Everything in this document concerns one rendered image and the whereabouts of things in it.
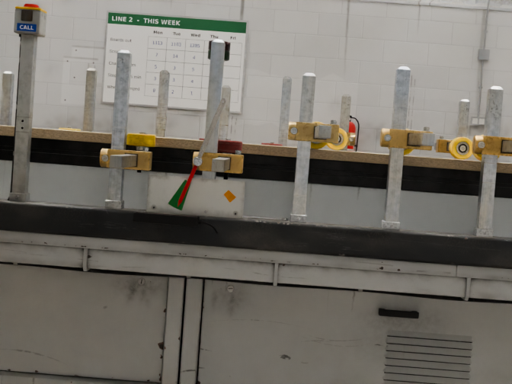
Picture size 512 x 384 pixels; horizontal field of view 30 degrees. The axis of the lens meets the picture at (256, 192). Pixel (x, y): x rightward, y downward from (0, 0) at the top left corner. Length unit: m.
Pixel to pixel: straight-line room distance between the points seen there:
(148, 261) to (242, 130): 7.15
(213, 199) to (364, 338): 0.66
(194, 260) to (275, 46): 7.25
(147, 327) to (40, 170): 0.56
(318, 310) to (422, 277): 0.38
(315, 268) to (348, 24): 7.32
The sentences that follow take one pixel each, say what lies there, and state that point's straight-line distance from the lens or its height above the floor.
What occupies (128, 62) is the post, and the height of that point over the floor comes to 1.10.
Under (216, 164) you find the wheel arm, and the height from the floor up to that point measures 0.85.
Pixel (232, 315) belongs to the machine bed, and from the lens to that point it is 2.86.
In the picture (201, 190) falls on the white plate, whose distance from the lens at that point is 2.57.
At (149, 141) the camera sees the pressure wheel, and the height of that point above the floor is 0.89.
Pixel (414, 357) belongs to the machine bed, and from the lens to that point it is 2.91.
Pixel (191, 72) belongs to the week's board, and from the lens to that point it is 9.77.
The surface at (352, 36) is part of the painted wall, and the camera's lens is 9.81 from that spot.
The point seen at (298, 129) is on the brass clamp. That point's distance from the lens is 2.56.
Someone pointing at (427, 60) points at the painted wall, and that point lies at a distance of 9.88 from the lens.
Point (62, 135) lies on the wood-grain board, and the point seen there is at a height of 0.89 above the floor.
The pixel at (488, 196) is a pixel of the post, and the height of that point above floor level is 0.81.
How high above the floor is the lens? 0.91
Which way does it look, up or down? 3 degrees down
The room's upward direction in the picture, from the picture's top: 4 degrees clockwise
